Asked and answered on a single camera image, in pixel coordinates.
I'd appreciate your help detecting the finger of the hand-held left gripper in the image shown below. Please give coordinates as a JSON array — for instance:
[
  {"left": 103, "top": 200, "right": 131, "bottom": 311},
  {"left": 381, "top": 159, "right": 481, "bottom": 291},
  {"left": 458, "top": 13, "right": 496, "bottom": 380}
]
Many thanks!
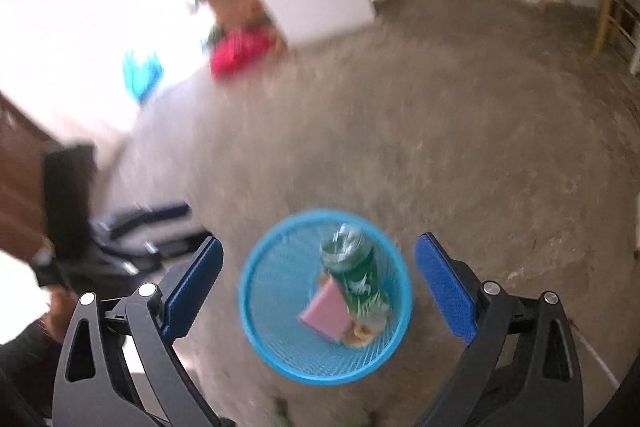
[
  {"left": 100, "top": 203, "right": 192, "bottom": 239},
  {"left": 100, "top": 231, "right": 213, "bottom": 277}
]

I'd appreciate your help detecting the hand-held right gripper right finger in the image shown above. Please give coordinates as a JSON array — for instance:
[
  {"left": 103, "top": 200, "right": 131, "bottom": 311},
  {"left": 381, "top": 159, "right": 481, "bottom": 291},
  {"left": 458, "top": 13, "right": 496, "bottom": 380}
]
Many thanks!
[{"left": 415, "top": 233, "right": 585, "bottom": 427}]

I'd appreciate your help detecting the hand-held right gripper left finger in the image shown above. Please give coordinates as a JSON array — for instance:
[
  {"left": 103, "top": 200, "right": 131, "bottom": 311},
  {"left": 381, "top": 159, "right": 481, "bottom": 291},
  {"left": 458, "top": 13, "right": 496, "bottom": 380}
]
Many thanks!
[{"left": 54, "top": 236, "right": 224, "bottom": 427}]

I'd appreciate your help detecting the blue mesh wastebasket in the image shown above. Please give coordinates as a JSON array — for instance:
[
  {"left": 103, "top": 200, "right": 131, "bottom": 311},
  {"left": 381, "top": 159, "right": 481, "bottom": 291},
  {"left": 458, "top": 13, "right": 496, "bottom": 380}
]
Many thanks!
[{"left": 239, "top": 208, "right": 414, "bottom": 386}]

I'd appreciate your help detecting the green drink can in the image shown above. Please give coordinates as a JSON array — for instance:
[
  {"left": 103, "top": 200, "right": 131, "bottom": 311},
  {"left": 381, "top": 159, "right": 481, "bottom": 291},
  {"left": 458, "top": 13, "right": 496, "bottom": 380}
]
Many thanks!
[{"left": 320, "top": 224, "right": 392, "bottom": 325}]

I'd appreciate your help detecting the pink sponge block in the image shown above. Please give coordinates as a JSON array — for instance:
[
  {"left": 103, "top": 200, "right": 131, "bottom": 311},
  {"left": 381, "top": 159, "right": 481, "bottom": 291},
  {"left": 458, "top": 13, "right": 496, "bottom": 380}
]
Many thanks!
[{"left": 298, "top": 279, "right": 355, "bottom": 344}]

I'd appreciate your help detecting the person's left forearm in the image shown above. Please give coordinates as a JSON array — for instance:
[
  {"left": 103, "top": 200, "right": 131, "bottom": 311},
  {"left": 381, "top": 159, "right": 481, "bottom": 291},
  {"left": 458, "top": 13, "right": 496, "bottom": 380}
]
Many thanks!
[{"left": 0, "top": 289, "right": 76, "bottom": 405}]

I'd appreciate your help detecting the brown wooden cabinet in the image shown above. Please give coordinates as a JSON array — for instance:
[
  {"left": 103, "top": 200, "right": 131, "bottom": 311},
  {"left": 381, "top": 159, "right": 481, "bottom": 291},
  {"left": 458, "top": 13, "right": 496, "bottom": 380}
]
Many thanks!
[{"left": 0, "top": 92, "right": 57, "bottom": 260}]

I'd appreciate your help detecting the cyan plastic thing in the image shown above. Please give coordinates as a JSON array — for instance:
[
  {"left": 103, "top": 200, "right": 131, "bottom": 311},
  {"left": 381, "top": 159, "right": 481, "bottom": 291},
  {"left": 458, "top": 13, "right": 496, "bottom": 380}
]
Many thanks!
[{"left": 122, "top": 51, "right": 164, "bottom": 102}]

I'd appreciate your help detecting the red bag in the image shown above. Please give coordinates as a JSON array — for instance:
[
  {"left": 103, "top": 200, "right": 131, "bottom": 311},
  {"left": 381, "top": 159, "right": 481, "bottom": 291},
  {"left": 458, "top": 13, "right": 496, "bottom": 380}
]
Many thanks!
[{"left": 210, "top": 29, "right": 277, "bottom": 80}]

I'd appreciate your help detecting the white cable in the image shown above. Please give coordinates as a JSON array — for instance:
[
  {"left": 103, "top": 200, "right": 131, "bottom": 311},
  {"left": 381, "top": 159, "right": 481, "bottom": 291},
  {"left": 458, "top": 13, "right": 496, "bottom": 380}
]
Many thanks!
[{"left": 574, "top": 329, "right": 622, "bottom": 384}]

